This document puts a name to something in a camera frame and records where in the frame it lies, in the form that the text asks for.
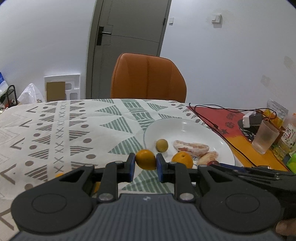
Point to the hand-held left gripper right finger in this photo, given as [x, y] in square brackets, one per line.
[160, 168]

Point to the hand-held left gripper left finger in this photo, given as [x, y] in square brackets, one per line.
[132, 166]

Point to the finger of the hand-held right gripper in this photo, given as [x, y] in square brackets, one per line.
[254, 177]
[233, 167]

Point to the large orange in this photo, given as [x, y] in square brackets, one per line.
[182, 160]
[145, 160]

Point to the dark red round fruit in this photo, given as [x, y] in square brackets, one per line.
[214, 163]

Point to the green round fruit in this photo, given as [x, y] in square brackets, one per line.
[161, 145]

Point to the peeled pomelo piece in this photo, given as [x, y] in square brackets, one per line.
[208, 157]

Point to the pink pomelo segment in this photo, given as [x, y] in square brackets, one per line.
[191, 148]

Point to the white plate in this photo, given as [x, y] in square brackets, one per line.
[185, 129]

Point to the person's right hand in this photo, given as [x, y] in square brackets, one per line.
[286, 227]

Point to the green object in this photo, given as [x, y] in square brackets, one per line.
[292, 163]

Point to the clear plastic cup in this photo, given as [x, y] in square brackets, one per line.
[264, 138]

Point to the white charger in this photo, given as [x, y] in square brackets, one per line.
[246, 120]

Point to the red and orange mat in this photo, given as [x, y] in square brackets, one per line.
[222, 118]

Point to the clear drink bottle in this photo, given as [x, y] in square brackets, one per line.
[288, 139]

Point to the grey adapter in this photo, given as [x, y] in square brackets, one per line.
[256, 119]

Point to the patterned tablecloth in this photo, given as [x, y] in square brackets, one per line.
[81, 129]

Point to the snack packet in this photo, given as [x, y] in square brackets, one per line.
[276, 109]

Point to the orange chair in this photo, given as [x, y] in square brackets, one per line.
[148, 78]

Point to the white foam packaging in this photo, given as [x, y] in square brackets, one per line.
[75, 83]

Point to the brown cardboard sheet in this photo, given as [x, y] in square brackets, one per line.
[55, 91]

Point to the clear plastic bag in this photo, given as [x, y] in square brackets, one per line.
[30, 93]

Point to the black shoe rack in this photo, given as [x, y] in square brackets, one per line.
[12, 95]

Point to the grey door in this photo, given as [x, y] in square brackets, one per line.
[134, 25]

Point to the blue and white bag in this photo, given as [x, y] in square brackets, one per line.
[2, 84]

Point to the white wall switch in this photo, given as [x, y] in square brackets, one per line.
[171, 20]

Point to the white wall hook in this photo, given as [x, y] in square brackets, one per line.
[217, 18]

